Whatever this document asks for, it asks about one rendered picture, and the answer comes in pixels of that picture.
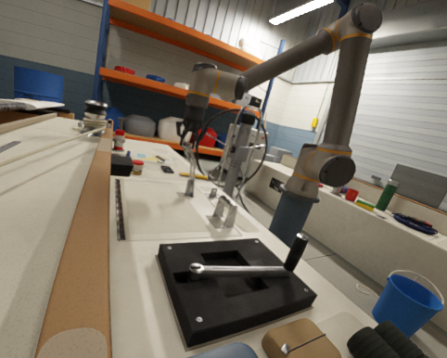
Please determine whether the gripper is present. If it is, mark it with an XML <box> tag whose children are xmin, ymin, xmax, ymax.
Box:
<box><xmin>182</xmin><ymin>105</ymin><xmax>207</xmax><ymax>150</ymax></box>

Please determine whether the white locker lid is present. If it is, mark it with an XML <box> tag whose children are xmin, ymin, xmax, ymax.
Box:
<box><xmin>118</xmin><ymin>177</ymin><xmax>244</xmax><ymax>241</ymax></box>

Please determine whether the silver metal hasp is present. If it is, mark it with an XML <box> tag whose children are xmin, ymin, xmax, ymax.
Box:
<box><xmin>207</xmin><ymin>195</ymin><xmax>238</xmax><ymax>230</ymax></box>

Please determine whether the silver deck winch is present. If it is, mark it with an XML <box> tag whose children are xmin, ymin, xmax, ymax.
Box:
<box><xmin>82</xmin><ymin>98</ymin><xmax>109</xmax><ymax>137</ymax></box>

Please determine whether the dark metal lid hinge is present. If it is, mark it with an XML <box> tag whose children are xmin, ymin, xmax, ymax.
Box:
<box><xmin>114</xmin><ymin>178</ymin><xmax>127</xmax><ymax>242</ymax></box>

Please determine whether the red canister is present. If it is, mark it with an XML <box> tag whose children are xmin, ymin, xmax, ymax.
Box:
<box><xmin>189</xmin><ymin>127</ymin><xmax>220</xmax><ymax>148</ymax></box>

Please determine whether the white canister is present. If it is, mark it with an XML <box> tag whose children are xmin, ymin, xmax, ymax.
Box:
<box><xmin>156</xmin><ymin>116</ymin><xmax>185</xmax><ymax>144</ymax></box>

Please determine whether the silver upright metal strip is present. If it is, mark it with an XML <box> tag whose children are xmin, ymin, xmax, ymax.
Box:
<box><xmin>183</xmin><ymin>144</ymin><xmax>198</xmax><ymax>198</ymax></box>

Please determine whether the grey round bag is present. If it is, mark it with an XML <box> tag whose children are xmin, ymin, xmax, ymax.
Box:
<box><xmin>122</xmin><ymin>113</ymin><xmax>157</xmax><ymax>138</ymax></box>

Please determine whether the red-capped white bottle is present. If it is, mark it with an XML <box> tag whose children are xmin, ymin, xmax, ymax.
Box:
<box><xmin>112</xmin><ymin>129</ymin><xmax>127</xmax><ymax>153</ymax></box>

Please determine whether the black box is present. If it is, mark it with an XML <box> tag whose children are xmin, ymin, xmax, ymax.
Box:
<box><xmin>110</xmin><ymin>152</ymin><xmax>134</xmax><ymax>177</ymax></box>

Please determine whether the grey box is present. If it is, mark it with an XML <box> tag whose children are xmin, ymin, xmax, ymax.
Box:
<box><xmin>267</xmin><ymin>146</ymin><xmax>294</xmax><ymax>163</ymax></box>

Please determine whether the blue orange shelf unit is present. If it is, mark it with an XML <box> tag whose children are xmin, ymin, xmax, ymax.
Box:
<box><xmin>92</xmin><ymin>0</ymin><xmax>287</xmax><ymax>158</ymax></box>

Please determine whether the tan wooden coaming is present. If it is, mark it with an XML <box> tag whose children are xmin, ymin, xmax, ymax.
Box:
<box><xmin>34</xmin><ymin>119</ymin><xmax>115</xmax><ymax>358</ymax></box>

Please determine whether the blue drum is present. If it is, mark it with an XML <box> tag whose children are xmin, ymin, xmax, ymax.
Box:
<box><xmin>13</xmin><ymin>65</ymin><xmax>66</xmax><ymax>104</ymax></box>

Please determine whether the long ceiling light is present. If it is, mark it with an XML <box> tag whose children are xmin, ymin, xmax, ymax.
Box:
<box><xmin>268</xmin><ymin>0</ymin><xmax>335</xmax><ymax>27</ymax></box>

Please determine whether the black foam tray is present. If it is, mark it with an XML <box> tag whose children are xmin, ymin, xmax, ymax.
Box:
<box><xmin>156</xmin><ymin>237</ymin><xmax>318</xmax><ymax>350</ymax></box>

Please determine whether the wooden bench with papers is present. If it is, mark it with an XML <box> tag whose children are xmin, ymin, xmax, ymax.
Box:
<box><xmin>0</xmin><ymin>97</ymin><xmax>76</xmax><ymax>129</ymax></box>

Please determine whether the silver metal ruler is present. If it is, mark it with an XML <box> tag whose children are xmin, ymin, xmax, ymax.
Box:
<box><xmin>0</xmin><ymin>140</ymin><xmax>22</xmax><ymax>162</ymax></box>

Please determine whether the green bottle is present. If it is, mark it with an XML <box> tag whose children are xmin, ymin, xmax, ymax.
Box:
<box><xmin>375</xmin><ymin>178</ymin><xmax>401</xmax><ymax>211</ymax></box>

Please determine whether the blue cushion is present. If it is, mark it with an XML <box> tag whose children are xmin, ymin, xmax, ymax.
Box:
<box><xmin>186</xmin><ymin>341</ymin><xmax>261</xmax><ymax>358</ymax></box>

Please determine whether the white roller door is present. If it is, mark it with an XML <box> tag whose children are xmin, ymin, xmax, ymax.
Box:
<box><xmin>351</xmin><ymin>44</ymin><xmax>447</xmax><ymax>218</ymax></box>

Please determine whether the grey flat panel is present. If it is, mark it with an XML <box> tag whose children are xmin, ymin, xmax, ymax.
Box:
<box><xmin>389</xmin><ymin>163</ymin><xmax>447</xmax><ymax>210</ymax></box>

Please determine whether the blue bucket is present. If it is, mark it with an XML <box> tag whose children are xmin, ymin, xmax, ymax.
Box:
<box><xmin>371</xmin><ymin>269</ymin><xmax>446</xmax><ymax>339</ymax></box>

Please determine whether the black ribbed roller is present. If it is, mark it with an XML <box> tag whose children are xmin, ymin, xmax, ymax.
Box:
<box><xmin>346</xmin><ymin>326</ymin><xmax>401</xmax><ymax>358</ymax></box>
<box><xmin>373</xmin><ymin>320</ymin><xmax>427</xmax><ymax>358</ymax></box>

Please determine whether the grey steering pedestal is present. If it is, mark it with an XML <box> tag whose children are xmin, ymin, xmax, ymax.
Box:
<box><xmin>222</xmin><ymin>110</ymin><xmax>268</xmax><ymax>199</ymax></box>

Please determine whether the silver black-grip winch handle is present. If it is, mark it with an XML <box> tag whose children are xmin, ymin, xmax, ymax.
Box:
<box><xmin>188</xmin><ymin>232</ymin><xmax>310</xmax><ymax>283</ymax></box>

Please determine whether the white rope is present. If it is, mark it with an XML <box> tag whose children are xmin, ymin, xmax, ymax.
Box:
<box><xmin>0</xmin><ymin>124</ymin><xmax>109</xmax><ymax>174</ymax></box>

